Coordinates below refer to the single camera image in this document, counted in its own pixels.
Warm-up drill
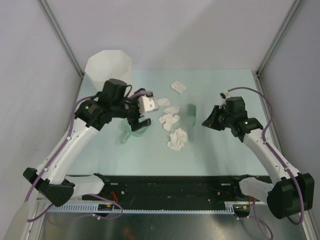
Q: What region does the large bottom paper scrap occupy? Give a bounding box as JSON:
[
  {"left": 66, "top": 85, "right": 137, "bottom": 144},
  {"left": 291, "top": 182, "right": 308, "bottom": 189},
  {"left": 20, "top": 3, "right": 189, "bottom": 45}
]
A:
[{"left": 167, "top": 128, "right": 188, "bottom": 151}]

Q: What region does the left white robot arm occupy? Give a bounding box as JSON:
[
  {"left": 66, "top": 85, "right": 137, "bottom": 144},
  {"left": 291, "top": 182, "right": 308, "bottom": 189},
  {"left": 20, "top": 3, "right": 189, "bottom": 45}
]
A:
[{"left": 23, "top": 78, "right": 158, "bottom": 207}]

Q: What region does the left aluminium frame post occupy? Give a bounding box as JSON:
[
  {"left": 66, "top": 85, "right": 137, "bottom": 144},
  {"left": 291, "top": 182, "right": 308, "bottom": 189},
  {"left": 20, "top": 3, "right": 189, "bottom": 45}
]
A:
[{"left": 36, "top": 0, "right": 84, "bottom": 79}]

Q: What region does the green plastic dustpan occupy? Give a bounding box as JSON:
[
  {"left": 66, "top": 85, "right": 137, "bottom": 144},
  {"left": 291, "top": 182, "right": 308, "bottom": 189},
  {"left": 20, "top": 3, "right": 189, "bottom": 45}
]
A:
[{"left": 120, "top": 120, "right": 148, "bottom": 144}]

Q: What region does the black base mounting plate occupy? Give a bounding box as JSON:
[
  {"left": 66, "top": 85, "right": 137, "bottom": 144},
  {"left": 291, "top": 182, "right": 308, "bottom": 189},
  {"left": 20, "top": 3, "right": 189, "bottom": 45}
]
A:
[{"left": 51, "top": 175, "right": 292, "bottom": 212}]

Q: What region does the green hand brush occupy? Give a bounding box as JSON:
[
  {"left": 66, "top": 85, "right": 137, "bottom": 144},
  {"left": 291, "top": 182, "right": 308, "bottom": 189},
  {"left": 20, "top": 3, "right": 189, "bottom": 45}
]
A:
[{"left": 186, "top": 103, "right": 197, "bottom": 142}]

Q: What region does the aluminium frame post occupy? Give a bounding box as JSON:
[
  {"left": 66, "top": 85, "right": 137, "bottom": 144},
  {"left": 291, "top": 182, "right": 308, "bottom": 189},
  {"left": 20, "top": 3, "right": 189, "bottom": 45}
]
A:
[
  {"left": 255, "top": 0, "right": 305, "bottom": 77},
  {"left": 36, "top": 0, "right": 84, "bottom": 79}
]

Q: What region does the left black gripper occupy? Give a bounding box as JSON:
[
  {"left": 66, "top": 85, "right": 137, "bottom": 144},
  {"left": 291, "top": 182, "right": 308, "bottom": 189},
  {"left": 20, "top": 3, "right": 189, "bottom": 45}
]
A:
[{"left": 111, "top": 88, "right": 151, "bottom": 131}]

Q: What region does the right aluminium side rail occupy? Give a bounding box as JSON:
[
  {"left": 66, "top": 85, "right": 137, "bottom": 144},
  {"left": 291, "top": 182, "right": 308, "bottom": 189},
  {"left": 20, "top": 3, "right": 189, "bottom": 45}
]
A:
[{"left": 252, "top": 71, "right": 291, "bottom": 175}]

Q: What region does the right aluminium frame post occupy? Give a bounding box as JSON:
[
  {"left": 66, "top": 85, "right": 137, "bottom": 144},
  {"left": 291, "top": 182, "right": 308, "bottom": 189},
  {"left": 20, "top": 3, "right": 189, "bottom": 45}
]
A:
[{"left": 255, "top": 0, "right": 305, "bottom": 77}]

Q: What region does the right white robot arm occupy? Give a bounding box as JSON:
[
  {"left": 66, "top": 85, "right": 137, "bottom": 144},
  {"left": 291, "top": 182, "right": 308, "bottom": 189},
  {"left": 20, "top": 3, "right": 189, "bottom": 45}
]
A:
[{"left": 202, "top": 96, "right": 315, "bottom": 219}]

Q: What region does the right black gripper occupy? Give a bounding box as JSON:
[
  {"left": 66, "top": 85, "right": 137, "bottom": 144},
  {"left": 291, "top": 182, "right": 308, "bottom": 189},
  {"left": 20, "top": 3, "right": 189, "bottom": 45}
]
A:
[{"left": 201, "top": 105, "right": 234, "bottom": 131}]

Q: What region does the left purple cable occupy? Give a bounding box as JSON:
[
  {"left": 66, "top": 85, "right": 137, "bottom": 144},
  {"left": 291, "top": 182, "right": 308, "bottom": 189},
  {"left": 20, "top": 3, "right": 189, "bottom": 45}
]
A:
[{"left": 24, "top": 91, "right": 146, "bottom": 222}]

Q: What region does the grey slotted cable duct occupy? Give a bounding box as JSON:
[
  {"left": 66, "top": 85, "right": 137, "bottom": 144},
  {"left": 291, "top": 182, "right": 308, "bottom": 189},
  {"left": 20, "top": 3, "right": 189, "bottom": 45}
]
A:
[{"left": 48, "top": 201, "right": 253, "bottom": 215}]

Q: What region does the white faceted waste bin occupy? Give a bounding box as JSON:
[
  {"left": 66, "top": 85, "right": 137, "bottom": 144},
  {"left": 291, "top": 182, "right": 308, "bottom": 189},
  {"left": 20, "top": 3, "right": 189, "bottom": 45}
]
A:
[{"left": 84, "top": 50, "right": 132, "bottom": 91}]

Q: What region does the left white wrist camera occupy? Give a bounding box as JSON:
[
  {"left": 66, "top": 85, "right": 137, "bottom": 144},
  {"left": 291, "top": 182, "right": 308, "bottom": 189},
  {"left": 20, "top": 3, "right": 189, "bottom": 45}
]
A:
[{"left": 138, "top": 95, "right": 159, "bottom": 116}]

